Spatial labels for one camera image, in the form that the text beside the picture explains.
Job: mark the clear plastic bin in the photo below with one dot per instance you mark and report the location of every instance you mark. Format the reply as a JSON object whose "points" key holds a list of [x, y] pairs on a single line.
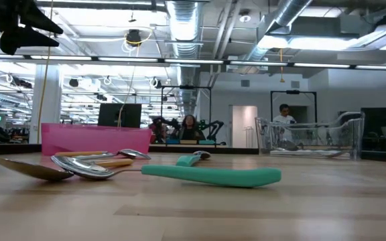
{"points": [[263, 134]]}

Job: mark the red translucent plastic bin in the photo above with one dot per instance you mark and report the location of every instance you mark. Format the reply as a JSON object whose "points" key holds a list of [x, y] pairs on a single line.
{"points": [[96, 139]]}

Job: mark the teal box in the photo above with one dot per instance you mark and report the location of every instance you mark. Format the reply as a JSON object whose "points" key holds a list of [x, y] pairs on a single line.
{"points": [[207, 142]]}

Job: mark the silver ventilation duct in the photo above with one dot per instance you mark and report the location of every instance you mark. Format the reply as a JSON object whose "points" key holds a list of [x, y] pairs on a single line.
{"points": [[184, 26], [280, 16]]}

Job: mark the long ceiling light strip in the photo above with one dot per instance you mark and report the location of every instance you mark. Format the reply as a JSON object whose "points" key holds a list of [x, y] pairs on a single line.
{"points": [[129, 59]]}

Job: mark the white column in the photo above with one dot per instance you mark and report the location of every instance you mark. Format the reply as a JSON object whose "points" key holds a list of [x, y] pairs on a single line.
{"points": [[47, 100]]}

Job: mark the black monitor on stand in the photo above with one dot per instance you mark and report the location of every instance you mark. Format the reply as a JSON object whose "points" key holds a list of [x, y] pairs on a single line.
{"points": [[377, 120]]}

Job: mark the black gantry frame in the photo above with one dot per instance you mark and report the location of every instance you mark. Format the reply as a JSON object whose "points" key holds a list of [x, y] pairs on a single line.
{"points": [[293, 91], [186, 87]]}

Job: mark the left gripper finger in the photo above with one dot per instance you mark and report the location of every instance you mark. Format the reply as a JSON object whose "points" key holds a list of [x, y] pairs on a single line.
{"points": [[22, 39], [35, 18]]}

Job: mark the black background robot arm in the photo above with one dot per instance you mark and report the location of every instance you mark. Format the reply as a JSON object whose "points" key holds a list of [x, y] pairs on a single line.
{"points": [[161, 129], [213, 129]]}

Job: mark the person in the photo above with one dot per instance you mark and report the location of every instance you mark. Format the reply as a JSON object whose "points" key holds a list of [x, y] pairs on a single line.
{"points": [[284, 112], [189, 130]]}

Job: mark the white door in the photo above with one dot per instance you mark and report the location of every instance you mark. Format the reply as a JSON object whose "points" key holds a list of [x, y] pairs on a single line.
{"points": [[243, 124]]}

